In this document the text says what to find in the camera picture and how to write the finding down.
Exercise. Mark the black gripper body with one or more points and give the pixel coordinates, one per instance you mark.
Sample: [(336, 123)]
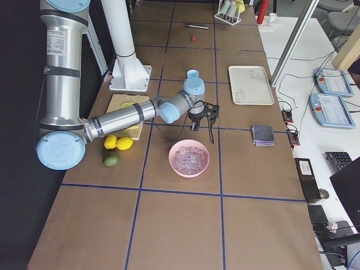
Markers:
[(196, 117)]

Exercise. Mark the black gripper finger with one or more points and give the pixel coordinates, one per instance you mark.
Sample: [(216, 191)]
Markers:
[(194, 126)]

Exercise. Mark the light blue cup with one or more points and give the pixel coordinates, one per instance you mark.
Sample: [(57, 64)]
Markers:
[(192, 73)]

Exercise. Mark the steel muddler rod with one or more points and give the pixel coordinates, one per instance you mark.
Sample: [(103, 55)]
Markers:
[(196, 26)]

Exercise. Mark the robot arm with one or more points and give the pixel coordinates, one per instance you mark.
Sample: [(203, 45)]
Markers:
[(63, 134)]

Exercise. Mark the pink bowl of ice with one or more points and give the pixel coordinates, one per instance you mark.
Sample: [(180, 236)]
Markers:
[(188, 158)]

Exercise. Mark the white cup on rack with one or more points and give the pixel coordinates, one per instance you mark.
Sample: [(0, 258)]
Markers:
[(232, 9)]

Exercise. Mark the mint green cup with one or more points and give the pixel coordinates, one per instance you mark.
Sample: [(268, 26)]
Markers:
[(224, 6)]

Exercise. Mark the yellow cup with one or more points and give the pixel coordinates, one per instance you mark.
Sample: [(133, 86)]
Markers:
[(240, 6)]

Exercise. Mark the white paper cup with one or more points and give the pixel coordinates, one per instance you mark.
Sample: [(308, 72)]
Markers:
[(272, 17)]

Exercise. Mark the cream bear tray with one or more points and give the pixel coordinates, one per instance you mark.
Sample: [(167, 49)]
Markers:
[(250, 85)]

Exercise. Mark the folded grey cloth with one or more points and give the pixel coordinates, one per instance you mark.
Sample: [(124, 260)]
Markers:
[(263, 135)]

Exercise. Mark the lemon slices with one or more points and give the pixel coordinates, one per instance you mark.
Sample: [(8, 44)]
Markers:
[(126, 104)]

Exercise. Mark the wooden cutting board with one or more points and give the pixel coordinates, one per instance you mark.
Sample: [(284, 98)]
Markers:
[(120, 101)]

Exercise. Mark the avocado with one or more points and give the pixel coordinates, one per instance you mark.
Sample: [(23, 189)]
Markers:
[(111, 159)]

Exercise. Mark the black box with label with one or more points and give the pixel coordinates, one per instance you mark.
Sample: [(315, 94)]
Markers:
[(307, 180)]

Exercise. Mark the red bottle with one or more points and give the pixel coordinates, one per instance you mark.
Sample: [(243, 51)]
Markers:
[(262, 11)]

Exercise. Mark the lower teach pendant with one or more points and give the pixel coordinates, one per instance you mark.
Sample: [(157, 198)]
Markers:
[(330, 111)]

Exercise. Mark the teach pendant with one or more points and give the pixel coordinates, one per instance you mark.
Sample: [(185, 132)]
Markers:
[(333, 81), (330, 111)]

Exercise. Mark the upper teach pendant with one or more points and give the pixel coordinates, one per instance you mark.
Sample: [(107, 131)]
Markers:
[(333, 81)]

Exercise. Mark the black keyboard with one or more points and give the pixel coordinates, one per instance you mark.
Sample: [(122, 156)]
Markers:
[(338, 160)]

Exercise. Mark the laptop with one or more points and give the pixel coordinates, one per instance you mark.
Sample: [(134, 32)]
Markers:
[(346, 185)]

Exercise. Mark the white camera pole base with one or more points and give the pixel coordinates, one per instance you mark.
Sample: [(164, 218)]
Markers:
[(128, 73)]

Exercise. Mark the white wire cup rack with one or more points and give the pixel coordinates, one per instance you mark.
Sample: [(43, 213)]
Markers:
[(226, 19)]

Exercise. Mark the aluminium frame post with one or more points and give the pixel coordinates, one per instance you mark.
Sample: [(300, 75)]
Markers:
[(295, 35)]

